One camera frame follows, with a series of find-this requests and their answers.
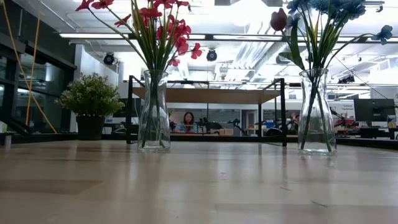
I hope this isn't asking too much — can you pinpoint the black aluminium table frame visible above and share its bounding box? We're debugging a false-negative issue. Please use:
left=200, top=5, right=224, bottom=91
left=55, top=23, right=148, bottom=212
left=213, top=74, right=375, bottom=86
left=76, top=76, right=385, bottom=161
left=0, top=114, right=398, bottom=151

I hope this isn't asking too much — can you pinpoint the red artificial flower bunch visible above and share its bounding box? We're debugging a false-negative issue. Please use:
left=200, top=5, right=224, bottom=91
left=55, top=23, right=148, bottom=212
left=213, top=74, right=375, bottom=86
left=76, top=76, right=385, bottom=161
left=75, top=0, right=165, bottom=149
left=136, top=0, right=203, bottom=149

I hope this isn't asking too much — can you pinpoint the long ceiling light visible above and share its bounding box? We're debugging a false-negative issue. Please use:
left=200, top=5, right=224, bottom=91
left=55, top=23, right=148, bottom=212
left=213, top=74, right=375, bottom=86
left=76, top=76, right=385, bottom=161
left=213, top=34, right=282, bottom=41
left=58, top=32, right=130, bottom=39
left=294, top=36, right=360, bottom=43

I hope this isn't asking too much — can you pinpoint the wooden shelf with black frame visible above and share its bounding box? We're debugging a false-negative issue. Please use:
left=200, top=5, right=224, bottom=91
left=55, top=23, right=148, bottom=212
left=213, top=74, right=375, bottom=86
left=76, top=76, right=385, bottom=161
left=125, top=74, right=287, bottom=147

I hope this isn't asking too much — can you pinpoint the clear glass vase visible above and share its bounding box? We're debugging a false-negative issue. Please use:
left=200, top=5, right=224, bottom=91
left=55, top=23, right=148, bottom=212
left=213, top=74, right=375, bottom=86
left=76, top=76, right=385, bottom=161
left=297, top=68, right=338, bottom=156
left=137, top=68, right=172, bottom=152

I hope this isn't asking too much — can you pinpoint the dark computer monitor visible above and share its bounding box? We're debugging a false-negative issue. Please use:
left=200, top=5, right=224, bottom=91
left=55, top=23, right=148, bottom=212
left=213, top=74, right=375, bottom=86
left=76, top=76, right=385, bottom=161
left=353, top=98, right=397, bottom=123

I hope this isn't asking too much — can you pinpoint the person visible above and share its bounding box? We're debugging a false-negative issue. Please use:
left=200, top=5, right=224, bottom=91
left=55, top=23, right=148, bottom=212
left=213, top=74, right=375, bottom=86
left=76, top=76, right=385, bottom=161
left=174, top=111, right=200, bottom=134

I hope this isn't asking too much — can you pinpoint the potted plant with white flowers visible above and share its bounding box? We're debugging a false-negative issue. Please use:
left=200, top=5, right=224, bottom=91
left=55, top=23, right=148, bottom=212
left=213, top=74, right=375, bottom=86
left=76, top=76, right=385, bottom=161
left=53, top=72, right=126, bottom=141

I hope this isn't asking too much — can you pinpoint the yellow cable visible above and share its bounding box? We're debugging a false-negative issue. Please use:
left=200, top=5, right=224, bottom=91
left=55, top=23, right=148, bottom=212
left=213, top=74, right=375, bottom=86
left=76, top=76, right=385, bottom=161
left=1, top=0, right=58, bottom=134
left=25, top=0, right=42, bottom=129

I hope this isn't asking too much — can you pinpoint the blue artificial flower bunch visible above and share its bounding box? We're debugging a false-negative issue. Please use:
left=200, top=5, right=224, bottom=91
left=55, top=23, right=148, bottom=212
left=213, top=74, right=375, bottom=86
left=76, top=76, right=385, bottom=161
left=285, top=0, right=394, bottom=152

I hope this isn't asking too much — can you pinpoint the dark red artificial tulip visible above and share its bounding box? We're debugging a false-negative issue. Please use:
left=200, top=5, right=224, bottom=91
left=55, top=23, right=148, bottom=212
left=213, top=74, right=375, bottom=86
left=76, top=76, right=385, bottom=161
left=269, top=7, right=315, bottom=150

